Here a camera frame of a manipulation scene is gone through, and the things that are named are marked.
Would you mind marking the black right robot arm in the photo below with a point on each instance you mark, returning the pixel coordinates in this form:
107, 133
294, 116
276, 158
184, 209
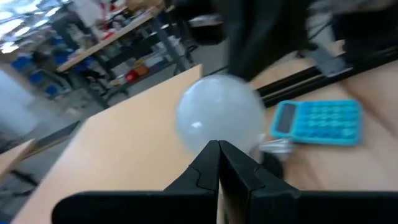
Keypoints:
367, 34

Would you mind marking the black aluminium table frame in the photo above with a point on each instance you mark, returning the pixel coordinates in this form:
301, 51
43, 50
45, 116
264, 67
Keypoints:
295, 84

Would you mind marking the tan laminate desk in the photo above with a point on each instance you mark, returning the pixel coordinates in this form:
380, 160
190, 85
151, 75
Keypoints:
12, 158
124, 140

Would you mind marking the teal flat tray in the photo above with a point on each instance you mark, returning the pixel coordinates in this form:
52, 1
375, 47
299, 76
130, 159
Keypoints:
323, 123

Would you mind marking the white lightbulb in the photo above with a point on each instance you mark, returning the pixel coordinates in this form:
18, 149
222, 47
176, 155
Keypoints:
220, 112

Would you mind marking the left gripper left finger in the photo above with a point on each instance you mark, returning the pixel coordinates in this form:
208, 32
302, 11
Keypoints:
140, 208

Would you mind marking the crumpled clear plastic wrapper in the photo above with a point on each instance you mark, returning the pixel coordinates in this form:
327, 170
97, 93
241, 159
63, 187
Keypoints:
276, 146

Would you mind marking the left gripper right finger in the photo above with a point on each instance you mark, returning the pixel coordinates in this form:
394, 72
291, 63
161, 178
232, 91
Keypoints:
311, 208

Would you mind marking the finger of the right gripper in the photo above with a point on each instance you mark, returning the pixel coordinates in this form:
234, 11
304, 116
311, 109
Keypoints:
245, 37
280, 28

